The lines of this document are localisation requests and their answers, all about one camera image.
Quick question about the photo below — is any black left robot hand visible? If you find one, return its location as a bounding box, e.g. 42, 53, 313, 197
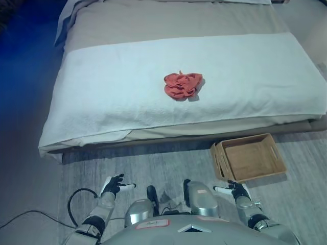
101, 174, 137, 199

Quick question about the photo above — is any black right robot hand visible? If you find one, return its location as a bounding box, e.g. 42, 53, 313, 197
213, 180, 250, 199

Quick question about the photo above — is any wooden slatted basket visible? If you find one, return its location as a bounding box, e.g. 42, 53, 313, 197
210, 133, 288, 183

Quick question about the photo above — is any white bed blanket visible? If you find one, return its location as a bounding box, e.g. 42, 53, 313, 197
38, 32, 327, 157

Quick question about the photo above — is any bed with beige cover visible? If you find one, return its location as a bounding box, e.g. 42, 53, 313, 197
38, 0, 327, 164

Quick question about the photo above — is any silver left robot leg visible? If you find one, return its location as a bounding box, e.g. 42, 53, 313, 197
124, 185, 159, 228

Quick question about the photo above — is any silver robot leg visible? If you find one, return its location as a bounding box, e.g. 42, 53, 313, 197
124, 185, 159, 228
183, 179, 220, 218

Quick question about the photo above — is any silver right robot leg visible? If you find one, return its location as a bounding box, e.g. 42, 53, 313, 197
183, 179, 220, 218

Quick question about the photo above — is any silver robot torso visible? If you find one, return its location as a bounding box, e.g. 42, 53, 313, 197
99, 213, 279, 245

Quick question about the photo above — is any crumpled red cloth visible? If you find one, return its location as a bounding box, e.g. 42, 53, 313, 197
164, 71, 204, 100

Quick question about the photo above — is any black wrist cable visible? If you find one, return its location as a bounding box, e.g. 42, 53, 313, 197
67, 188, 99, 228

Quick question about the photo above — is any black floor cable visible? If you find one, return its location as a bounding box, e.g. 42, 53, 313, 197
0, 210, 77, 230

